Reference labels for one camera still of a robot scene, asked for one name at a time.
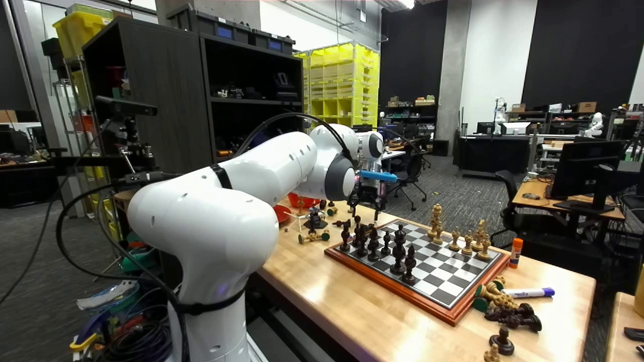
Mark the light chess knight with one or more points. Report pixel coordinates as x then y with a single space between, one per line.
493 293

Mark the tall dark chess piece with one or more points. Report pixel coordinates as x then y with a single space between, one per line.
399 249

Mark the wooden office desk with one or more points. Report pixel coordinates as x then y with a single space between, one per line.
536 192

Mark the ceiling light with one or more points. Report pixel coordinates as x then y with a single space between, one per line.
406 4

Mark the red plastic bowl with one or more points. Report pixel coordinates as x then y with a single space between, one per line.
303 202

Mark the black office chair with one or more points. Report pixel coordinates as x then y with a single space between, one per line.
515 202

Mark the yellow bin rack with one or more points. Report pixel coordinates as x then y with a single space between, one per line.
339 82

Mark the wooden side table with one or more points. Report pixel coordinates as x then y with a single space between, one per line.
620 335

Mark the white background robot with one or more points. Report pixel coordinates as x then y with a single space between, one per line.
500 117

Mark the white marker with blue cap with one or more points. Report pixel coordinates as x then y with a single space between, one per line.
531 293

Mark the black cabinet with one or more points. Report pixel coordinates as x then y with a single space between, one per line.
493 153

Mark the dark chess pawn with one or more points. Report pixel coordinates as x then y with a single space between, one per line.
330 208
503 338

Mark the dark shelf unit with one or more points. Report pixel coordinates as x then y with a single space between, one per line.
168 87

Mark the black marker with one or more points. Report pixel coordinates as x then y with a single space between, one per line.
635 330

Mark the light chess piece green base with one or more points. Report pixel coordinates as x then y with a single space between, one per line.
314 236

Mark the light chess pawn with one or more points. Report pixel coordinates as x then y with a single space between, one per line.
491 352
456 239
467 246
484 249

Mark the black camera stand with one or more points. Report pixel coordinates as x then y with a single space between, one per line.
122 148

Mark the cardboard box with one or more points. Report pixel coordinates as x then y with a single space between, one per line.
587 107

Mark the orange capped glue stick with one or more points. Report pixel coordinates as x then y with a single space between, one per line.
516 249

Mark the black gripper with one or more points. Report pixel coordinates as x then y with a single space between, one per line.
367 194

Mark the black swivel chair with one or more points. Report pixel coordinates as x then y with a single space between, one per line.
412 167

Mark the red plastic plate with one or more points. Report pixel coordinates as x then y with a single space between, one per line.
283 213

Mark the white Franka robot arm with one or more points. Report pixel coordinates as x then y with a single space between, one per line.
203 222

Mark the tall light chess piece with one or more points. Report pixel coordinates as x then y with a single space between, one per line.
435 224
479 233

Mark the yellow cup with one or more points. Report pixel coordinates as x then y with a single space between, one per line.
638 293

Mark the chess board with red frame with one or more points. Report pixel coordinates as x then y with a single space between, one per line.
444 283

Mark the black computer monitor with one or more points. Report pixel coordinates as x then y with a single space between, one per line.
587 163

